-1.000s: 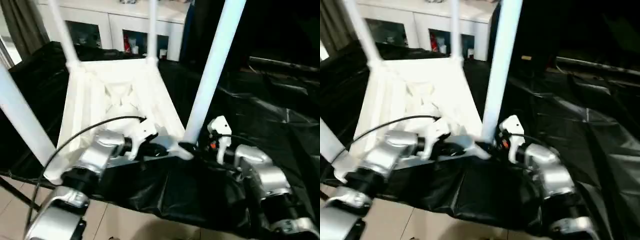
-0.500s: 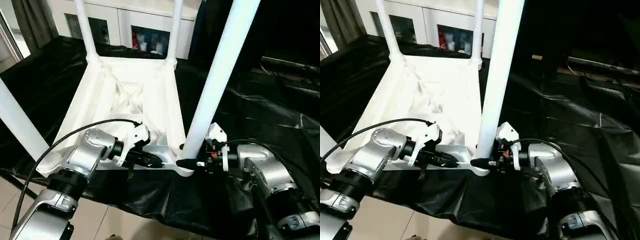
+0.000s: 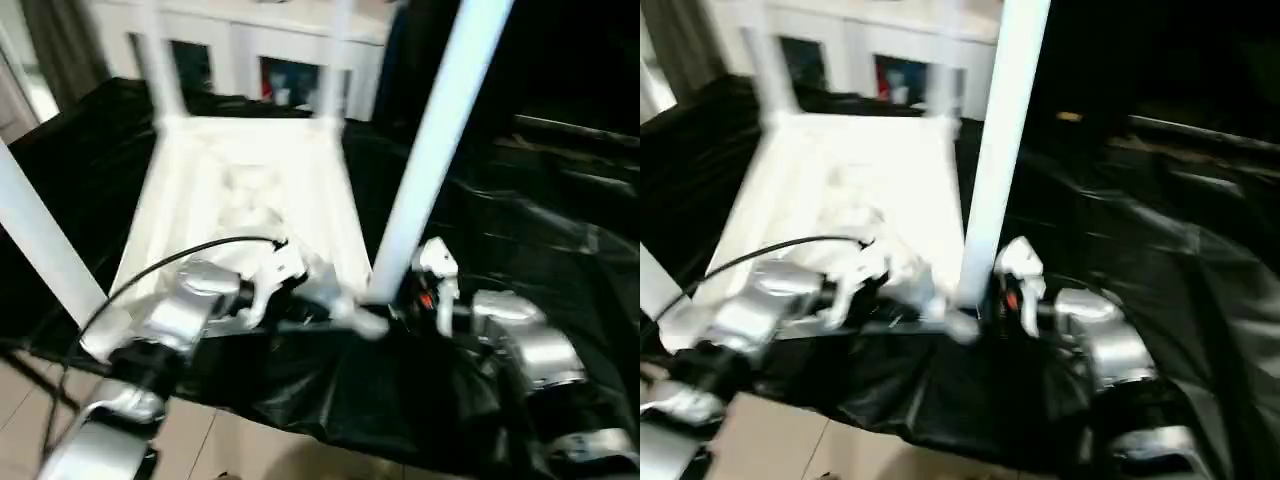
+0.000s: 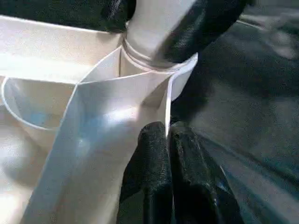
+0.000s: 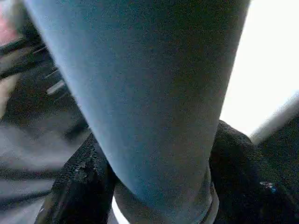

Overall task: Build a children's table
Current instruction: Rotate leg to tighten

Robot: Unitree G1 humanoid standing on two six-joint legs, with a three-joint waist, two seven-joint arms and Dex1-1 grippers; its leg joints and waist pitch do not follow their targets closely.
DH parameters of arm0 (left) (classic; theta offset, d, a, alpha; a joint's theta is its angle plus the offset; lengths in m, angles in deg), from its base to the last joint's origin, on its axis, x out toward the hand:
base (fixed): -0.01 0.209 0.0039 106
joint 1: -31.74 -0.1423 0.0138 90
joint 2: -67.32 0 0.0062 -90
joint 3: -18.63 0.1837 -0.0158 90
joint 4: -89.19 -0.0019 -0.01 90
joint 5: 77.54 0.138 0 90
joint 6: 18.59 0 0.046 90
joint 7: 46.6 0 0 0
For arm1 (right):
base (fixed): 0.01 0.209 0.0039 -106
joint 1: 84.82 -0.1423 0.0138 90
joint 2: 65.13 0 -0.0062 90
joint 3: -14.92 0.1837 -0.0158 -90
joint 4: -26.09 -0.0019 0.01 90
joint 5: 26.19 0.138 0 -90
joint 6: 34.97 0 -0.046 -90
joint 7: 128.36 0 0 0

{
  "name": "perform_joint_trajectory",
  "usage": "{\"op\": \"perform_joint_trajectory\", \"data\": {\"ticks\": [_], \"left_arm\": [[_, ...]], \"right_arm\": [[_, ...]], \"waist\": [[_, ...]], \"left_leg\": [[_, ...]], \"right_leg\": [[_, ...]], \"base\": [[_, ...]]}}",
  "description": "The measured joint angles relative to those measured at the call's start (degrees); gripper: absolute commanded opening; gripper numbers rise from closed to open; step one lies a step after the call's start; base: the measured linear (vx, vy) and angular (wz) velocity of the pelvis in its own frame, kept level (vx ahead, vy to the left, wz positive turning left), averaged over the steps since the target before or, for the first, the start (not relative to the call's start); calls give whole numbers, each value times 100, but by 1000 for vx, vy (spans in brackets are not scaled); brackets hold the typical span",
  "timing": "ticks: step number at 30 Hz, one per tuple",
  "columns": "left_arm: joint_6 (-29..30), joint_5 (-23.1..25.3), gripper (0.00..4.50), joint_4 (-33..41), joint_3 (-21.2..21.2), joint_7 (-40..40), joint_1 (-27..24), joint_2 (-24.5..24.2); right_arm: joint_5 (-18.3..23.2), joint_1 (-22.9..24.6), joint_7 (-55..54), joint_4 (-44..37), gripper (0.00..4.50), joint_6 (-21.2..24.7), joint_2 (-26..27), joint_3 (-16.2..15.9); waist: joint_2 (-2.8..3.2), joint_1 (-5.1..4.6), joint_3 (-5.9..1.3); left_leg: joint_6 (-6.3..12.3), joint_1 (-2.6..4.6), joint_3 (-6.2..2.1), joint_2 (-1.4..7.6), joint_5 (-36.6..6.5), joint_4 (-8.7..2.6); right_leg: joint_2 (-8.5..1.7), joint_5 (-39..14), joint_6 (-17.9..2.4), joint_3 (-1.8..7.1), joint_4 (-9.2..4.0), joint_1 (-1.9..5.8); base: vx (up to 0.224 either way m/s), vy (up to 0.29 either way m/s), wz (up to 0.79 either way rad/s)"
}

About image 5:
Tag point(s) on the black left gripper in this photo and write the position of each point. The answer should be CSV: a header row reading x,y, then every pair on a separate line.
x,y
44,67

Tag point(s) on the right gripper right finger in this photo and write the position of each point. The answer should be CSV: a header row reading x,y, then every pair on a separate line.
x,y
252,186

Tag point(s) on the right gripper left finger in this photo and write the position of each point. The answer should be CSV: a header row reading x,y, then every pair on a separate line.
x,y
79,191

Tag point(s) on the white plastic table leg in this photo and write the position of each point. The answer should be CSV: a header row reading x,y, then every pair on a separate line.
x,y
151,93

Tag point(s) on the white plastic table top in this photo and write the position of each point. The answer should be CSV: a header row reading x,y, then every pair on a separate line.
x,y
268,58

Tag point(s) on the black mat cover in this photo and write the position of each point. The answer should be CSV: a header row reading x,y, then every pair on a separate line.
x,y
35,144

